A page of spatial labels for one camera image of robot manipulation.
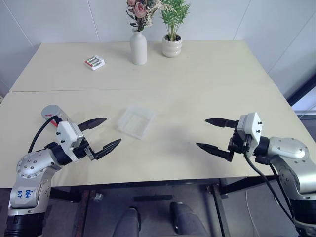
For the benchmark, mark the white ribbed plant pot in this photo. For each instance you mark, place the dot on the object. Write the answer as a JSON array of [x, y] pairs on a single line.
[[172, 47]]

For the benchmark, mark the white ceramic vase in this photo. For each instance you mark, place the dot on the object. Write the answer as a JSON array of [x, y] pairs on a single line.
[[138, 48]]

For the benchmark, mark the dried pink flower bouquet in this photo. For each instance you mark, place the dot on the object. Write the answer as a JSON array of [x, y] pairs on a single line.
[[140, 11]]

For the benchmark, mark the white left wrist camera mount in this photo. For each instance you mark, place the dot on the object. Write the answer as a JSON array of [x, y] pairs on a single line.
[[66, 134]]

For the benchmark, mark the dark window frame post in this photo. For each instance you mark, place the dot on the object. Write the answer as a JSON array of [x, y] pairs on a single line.
[[302, 92]]

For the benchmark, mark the dark grey rounded shape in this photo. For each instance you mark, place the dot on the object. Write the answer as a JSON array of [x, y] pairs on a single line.
[[128, 223], [186, 219]]

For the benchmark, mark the green artificial fern plant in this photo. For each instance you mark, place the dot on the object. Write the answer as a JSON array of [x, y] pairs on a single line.
[[174, 14]]

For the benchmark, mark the clear plastic tray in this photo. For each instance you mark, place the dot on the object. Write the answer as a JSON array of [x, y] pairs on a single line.
[[135, 122]]

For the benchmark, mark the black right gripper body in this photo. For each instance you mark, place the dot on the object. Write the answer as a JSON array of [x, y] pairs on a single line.
[[238, 145]]

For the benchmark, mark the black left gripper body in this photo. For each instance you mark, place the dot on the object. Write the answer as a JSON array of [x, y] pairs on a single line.
[[82, 149]]

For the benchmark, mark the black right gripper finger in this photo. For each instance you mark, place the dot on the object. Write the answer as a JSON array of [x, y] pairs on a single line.
[[222, 122], [217, 151]]

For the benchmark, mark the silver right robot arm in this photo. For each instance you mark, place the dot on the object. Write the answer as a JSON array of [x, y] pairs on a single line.
[[286, 150]]

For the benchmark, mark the white pack of green batteries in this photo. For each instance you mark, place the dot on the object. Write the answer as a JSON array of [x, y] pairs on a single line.
[[94, 63]]

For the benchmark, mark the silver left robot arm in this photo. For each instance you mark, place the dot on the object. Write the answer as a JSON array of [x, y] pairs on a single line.
[[32, 170]]

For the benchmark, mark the silver red cylindrical object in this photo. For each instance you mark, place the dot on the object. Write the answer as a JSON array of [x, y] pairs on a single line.
[[64, 116]]

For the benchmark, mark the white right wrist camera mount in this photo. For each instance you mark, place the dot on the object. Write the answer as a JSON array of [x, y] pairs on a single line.
[[253, 128]]

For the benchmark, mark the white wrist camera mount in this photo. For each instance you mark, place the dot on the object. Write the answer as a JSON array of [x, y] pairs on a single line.
[[66, 134], [253, 128]]

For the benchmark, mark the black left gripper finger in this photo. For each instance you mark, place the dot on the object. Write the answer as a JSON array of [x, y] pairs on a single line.
[[108, 147], [95, 122]]

